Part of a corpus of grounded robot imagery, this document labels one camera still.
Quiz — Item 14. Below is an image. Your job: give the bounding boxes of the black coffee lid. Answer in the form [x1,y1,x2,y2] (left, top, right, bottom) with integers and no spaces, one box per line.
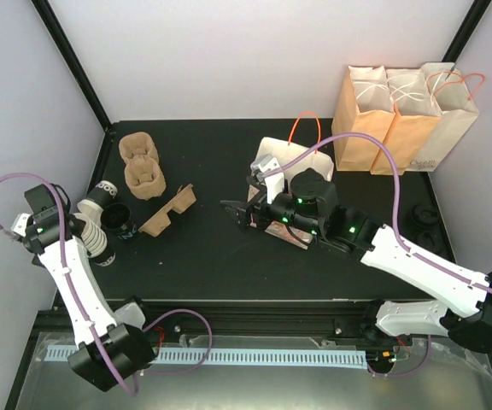
[415,231,442,254]
[411,204,440,226]

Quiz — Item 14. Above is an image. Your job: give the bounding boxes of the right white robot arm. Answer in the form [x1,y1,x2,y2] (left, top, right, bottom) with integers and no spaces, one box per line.
[220,168,492,353]

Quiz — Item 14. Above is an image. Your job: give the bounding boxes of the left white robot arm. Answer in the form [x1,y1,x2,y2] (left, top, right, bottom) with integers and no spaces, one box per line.
[14,184,156,391]

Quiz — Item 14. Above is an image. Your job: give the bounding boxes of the left black frame post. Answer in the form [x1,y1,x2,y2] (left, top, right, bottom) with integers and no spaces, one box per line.
[31,0,112,131]

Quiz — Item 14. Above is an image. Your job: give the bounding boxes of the orange paper bag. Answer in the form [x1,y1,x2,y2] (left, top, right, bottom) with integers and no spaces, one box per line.
[384,68,442,174]
[331,66,395,172]

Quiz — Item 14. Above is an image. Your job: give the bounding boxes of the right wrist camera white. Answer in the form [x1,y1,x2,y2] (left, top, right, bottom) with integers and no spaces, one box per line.
[249,154,285,204]

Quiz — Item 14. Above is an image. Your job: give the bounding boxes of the right black frame post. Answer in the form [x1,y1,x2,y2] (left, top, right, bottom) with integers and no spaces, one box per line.
[442,0,492,63]

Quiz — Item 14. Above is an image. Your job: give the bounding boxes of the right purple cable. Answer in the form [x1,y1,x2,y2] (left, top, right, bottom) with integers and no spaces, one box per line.
[262,132,492,334]

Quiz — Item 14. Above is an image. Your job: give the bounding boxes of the printed Cream Bear paper bag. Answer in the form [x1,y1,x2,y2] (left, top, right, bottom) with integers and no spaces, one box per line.
[245,110,336,251]

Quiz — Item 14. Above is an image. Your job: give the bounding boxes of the black coffee lid back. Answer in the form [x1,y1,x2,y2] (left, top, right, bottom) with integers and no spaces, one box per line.
[411,204,440,226]

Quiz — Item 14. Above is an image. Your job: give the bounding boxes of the light blue cable duct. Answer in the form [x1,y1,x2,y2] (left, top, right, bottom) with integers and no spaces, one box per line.
[45,344,367,371]

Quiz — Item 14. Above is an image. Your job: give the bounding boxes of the white bag orange handles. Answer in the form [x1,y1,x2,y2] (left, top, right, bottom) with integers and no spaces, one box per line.
[407,62,486,172]

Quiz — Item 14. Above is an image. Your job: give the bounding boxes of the back-left pulp cup carrier stack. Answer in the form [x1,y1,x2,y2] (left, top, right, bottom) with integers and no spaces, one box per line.
[119,132,167,200]

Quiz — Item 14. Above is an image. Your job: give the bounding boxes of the stack of white paper cups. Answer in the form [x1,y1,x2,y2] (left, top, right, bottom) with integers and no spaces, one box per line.
[75,214,108,258]

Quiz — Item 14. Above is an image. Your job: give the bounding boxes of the middle orange paper bag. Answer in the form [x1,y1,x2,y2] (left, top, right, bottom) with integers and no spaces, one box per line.
[384,68,442,174]

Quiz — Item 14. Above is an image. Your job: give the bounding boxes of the left orange paper bag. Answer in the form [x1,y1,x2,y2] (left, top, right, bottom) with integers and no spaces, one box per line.
[331,66,395,172]

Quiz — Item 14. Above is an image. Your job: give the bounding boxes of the black paper cup stack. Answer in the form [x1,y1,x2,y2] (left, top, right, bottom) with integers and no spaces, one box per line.
[91,202,138,267]

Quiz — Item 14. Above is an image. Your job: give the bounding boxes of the black frame post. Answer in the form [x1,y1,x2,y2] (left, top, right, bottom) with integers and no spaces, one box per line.
[31,0,112,131]
[442,0,492,63]

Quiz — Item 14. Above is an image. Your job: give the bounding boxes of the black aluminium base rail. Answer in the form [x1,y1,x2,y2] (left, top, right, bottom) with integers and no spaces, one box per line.
[36,298,490,347]

